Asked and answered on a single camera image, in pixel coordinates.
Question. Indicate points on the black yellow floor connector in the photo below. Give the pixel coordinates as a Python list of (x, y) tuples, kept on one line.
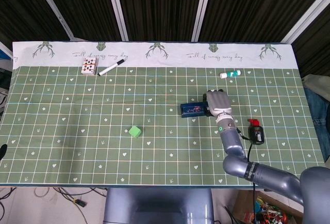
[(81, 203)]

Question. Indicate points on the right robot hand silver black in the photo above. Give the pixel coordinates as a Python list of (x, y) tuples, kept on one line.
[(219, 104)]

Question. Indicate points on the white green glue stick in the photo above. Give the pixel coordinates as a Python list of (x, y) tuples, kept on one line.
[(229, 74)]

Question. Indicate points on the white aluminium partition post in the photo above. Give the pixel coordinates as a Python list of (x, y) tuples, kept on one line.
[(54, 9), (202, 9), (117, 9), (306, 17)]

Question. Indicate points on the deck of playing cards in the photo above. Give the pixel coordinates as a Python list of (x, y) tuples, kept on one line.
[(89, 66)]

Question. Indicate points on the white marker black cap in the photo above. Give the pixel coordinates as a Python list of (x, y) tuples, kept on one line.
[(109, 68)]

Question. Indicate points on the blue white panel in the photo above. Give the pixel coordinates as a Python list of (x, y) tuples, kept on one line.
[(3, 53)]

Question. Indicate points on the blue jeans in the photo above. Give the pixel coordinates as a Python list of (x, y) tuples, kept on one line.
[(318, 110)]

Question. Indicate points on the blue glasses case grey lining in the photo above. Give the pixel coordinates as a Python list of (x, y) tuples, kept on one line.
[(192, 110)]

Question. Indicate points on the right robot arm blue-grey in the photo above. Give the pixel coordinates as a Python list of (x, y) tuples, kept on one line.
[(232, 141)]

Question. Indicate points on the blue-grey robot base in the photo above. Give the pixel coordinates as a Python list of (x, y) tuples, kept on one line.
[(154, 203)]

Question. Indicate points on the olive green cloth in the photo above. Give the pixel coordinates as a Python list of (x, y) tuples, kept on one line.
[(315, 82)]

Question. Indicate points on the left robot hand black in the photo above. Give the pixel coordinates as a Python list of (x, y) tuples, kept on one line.
[(3, 151)]

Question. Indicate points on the green cube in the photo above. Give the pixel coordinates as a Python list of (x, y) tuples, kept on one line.
[(134, 131)]

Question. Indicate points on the green grid tablecloth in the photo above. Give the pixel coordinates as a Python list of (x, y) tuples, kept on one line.
[(77, 118)]

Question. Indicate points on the black bottle red cap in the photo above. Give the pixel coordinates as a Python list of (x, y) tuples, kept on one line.
[(256, 136)]

